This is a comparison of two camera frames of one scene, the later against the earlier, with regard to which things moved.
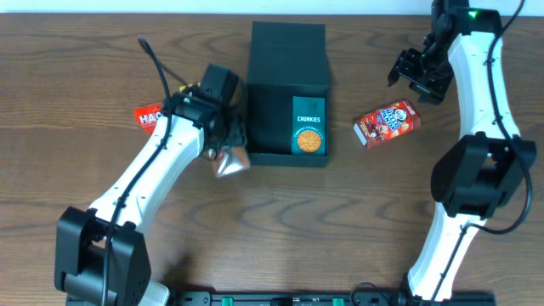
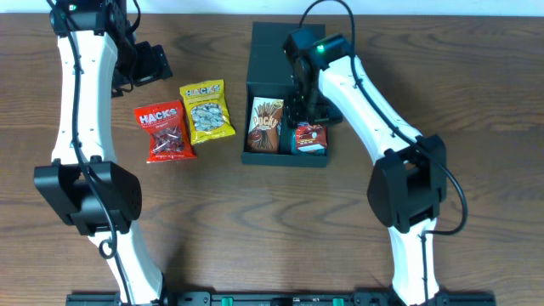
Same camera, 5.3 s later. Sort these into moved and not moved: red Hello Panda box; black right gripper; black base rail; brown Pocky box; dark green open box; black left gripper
Moved: black left gripper; black right gripper; brown Pocky box; red Hello Panda box
Not moved: dark green open box; black base rail
